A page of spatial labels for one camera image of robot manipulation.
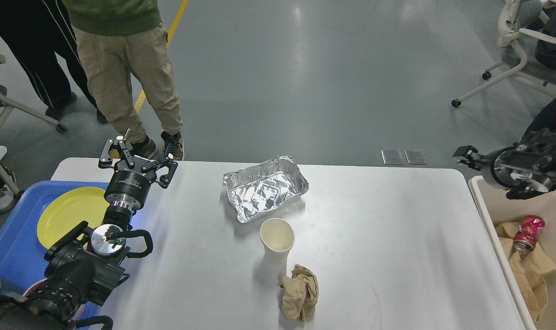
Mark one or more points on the floor outlet plate right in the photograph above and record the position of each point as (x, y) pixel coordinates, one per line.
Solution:
(416, 157)

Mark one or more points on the aluminium foil tray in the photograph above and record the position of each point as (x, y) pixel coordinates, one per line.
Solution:
(260, 189)

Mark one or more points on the yellow plate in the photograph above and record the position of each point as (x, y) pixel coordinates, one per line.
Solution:
(68, 210)

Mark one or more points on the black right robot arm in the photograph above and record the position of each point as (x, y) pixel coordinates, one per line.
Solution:
(525, 170)

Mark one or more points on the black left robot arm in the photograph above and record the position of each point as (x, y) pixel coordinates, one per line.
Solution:
(115, 238)

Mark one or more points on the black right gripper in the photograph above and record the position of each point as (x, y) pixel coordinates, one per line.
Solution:
(493, 172)

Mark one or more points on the white paper cup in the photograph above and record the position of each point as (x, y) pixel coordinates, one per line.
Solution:
(278, 239)

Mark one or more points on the blue plastic tray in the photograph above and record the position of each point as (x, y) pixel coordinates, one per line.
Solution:
(12, 247)

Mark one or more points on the pink mug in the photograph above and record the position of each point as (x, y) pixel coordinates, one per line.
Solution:
(79, 312)

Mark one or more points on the person in khaki trousers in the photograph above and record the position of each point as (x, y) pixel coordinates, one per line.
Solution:
(118, 40)

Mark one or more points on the floor outlet plate left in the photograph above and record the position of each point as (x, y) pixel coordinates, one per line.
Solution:
(392, 157)

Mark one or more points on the white plastic bin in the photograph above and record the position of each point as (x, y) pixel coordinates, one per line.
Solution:
(495, 209)

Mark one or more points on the person in black trackpants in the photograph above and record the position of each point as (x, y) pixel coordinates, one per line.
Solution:
(40, 36)

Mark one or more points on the large brown paper bag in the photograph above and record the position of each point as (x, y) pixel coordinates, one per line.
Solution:
(528, 270)

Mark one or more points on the crumpled brown paper ball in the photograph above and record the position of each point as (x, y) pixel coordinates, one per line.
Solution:
(300, 294)

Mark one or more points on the crushed red can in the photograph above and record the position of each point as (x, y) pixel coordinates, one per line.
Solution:
(525, 240)

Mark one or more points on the floor outlet plate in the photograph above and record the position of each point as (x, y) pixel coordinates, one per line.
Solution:
(416, 157)
(392, 157)

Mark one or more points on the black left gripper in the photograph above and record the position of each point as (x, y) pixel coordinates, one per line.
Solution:
(129, 189)

